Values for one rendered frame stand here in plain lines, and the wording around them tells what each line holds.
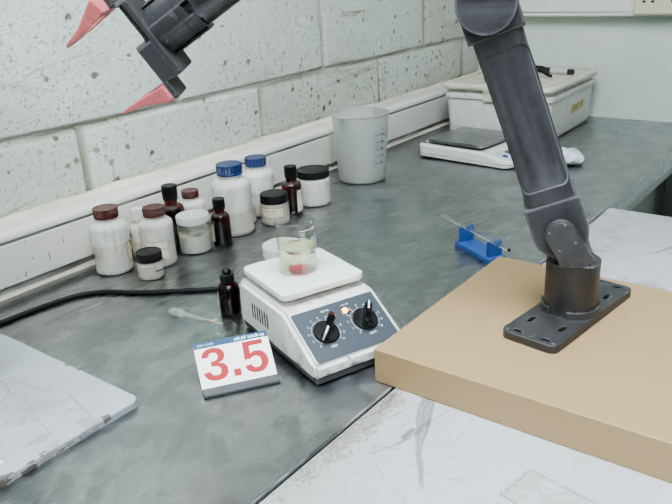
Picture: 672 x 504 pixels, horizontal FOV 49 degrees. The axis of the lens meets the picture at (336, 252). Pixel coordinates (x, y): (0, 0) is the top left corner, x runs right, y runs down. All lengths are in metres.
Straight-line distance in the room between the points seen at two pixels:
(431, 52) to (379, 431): 1.53
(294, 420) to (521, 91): 0.43
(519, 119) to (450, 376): 0.29
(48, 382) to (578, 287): 0.63
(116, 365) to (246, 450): 0.26
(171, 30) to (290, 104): 0.81
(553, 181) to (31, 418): 0.63
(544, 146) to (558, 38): 1.48
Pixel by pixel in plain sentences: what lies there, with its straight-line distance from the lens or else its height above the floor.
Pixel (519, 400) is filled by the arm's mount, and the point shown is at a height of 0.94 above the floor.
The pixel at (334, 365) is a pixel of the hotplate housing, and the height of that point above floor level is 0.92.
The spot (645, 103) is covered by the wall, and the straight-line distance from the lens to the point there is 2.26.
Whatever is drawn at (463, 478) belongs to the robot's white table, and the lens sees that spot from 0.73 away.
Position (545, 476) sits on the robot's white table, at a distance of 0.74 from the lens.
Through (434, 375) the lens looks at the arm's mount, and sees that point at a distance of 0.82.
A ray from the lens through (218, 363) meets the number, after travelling 0.89.
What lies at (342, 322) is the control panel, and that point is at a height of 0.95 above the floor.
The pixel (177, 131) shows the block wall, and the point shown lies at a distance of 1.44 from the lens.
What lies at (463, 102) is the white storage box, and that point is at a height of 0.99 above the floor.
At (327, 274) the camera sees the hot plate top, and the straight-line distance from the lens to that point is 0.93.
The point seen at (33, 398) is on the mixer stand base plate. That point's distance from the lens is 0.92.
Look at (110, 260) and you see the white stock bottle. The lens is 1.24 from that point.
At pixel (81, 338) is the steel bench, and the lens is 1.06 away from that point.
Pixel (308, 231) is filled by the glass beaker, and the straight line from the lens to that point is 0.91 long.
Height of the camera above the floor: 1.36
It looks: 22 degrees down
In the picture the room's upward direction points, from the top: 3 degrees counter-clockwise
